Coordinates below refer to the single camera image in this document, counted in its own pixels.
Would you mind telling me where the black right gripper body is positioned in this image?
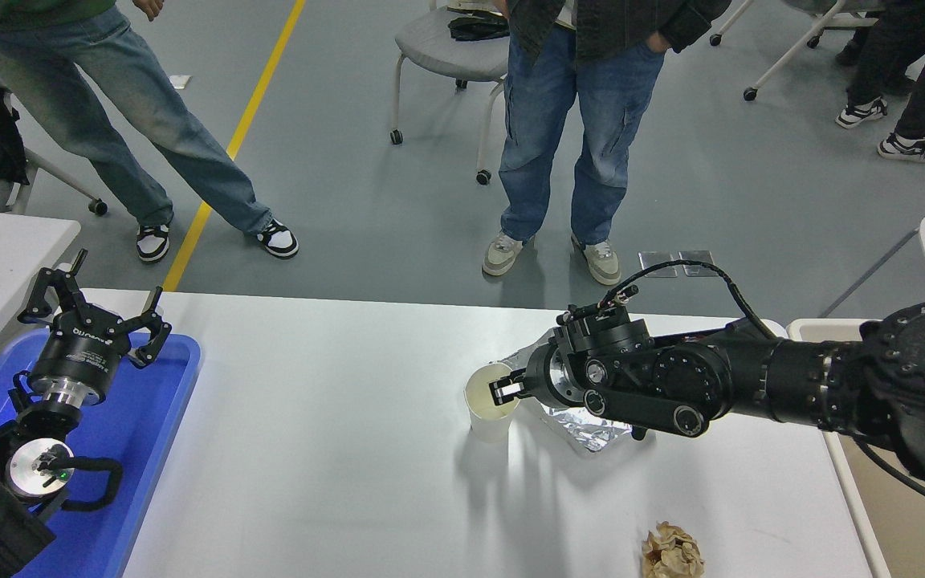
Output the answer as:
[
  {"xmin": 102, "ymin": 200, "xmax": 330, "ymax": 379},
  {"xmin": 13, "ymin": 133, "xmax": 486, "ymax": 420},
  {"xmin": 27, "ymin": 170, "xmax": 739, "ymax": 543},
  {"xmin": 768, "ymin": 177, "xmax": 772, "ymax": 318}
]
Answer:
[{"xmin": 522, "ymin": 344, "xmax": 564, "ymax": 407}]

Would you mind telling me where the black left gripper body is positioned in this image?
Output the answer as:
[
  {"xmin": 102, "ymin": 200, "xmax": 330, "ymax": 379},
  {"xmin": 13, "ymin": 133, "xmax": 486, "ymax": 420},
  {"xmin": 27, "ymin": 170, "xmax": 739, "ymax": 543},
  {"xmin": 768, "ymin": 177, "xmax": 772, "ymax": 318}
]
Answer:
[{"xmin": 27, "ymin": 318, "xmax": 132, "ymax": 396}]

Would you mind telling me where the white paper cup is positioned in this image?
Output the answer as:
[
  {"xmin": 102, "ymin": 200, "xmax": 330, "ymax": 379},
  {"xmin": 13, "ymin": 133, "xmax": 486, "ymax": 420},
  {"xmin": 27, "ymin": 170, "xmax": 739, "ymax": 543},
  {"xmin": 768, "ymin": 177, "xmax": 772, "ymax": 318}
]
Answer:
[{"xmin": 463, "ymin": 361, "xmax": 521, "ymax": 444}]

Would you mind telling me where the silver foil tray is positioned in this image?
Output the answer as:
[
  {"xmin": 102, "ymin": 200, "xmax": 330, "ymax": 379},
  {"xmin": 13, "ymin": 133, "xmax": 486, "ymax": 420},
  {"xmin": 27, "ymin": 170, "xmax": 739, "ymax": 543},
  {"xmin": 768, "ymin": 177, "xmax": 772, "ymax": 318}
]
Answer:
[{"xmin": 501, "ymin": 337, "xmax": 636, "ymax": 455}]

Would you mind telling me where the tan paper ball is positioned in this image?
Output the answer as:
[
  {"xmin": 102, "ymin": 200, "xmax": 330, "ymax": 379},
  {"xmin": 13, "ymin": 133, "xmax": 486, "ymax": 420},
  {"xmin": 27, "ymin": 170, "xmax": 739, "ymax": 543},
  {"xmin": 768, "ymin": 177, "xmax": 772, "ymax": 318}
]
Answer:
[{"xmin": 641, "ymin": 521, "xmax": 705, "ymax": 578}]

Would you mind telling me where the blue plastic tray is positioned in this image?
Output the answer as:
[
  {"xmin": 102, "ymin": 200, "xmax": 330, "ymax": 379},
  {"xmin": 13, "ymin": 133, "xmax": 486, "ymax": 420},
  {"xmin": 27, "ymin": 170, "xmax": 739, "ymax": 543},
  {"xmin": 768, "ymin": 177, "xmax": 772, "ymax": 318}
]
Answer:
[{"xmin": 0, "ymin": 329, "xmax": 202, "ymax": 578}]

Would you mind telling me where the white-framed wheeled chair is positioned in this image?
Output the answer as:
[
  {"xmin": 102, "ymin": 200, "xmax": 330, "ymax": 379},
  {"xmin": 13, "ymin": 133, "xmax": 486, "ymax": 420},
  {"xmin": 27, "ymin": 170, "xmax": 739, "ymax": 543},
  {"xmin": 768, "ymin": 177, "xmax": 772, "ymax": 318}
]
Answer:
[{"xmin": 0, "ymin": 79, "xmax": 108, "ymax": 218}]

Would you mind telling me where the metal floor plate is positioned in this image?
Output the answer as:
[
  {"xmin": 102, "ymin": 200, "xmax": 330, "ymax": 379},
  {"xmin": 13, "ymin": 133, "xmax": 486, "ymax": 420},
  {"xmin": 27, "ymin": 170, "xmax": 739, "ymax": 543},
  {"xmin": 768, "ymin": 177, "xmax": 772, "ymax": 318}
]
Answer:
[
  {"xmin": 678, "ymin": 250, "xmax": 719, "ymax": 278},
  {"xmin": 638, "ymin": 251, "xmax": 678, "ymax": 279}
]

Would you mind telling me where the grey wheeled chair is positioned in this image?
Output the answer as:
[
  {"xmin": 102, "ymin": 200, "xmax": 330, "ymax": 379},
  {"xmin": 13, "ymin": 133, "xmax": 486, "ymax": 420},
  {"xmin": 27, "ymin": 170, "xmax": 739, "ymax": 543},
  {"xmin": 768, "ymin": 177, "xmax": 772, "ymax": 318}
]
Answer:
[{"xmin": 389, "ymin": 0, "xmax": 511, "ymax": 186}]

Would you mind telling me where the small black pouch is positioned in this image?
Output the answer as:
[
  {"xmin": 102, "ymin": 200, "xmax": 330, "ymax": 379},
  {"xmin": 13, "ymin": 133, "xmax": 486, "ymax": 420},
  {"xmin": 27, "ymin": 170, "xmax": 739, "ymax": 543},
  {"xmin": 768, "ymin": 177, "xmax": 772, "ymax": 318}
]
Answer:
[{"xmin": 448, "ymin": 14, "xmax": 511, "ymax": 43}]

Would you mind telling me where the large pale bin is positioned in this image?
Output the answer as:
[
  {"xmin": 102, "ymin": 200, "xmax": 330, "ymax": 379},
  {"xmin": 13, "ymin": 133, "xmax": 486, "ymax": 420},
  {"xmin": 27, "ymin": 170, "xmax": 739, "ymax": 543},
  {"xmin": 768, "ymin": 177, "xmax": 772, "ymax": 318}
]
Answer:
[{"xmin": 786, "ymin": 318, "xmax": 925, "ymax": 578}]

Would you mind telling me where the white-legged wheeled chair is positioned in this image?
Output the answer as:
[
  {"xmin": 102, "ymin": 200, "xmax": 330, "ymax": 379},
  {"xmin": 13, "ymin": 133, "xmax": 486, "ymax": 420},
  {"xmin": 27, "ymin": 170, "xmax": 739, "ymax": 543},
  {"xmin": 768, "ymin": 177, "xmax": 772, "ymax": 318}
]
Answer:
[{"xmin": 709, "ymin": 0, "xmax": 893, "ymax": 102}]

